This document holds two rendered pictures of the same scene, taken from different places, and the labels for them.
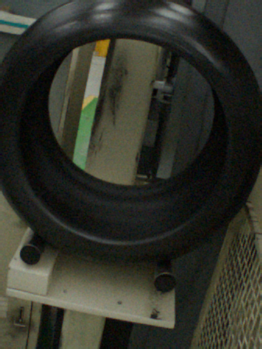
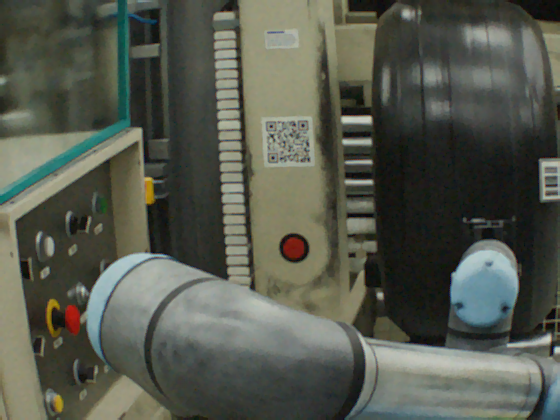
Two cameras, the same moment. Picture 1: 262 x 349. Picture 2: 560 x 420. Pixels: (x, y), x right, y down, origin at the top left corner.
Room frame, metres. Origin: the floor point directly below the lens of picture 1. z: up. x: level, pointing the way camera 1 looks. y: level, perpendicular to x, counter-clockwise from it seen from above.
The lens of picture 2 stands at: (0.99, 1.91, 1.52)
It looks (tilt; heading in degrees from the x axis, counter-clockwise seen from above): 12 degrees down; 281
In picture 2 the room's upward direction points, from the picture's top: 3 degrees counter-clockwise
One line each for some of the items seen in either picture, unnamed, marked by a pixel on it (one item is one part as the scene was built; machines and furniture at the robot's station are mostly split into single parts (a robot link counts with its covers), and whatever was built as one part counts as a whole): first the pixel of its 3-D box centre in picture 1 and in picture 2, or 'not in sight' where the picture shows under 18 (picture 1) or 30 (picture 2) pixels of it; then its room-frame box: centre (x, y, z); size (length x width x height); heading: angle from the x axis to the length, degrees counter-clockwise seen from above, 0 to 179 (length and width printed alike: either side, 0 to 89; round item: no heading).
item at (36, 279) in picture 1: (43, 243); not in sight; (1.08, 0.16, 0.84); 0.36 x 0.09 x 0.06; 0
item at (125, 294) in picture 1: (98, 269); not in sight; (1.08, 0.02, 0.80); 0.37 x 0.36 x 0.02; 90
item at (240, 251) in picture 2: not in sight; (237, 158); (1.42, 0.08, 1.19); 0.05 x 0.04 x 0.48; 90
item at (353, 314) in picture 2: not in sight; (355, 329); (1.26, 0.03, 0.90); 0.40 x 0.03 x 0.10; 90
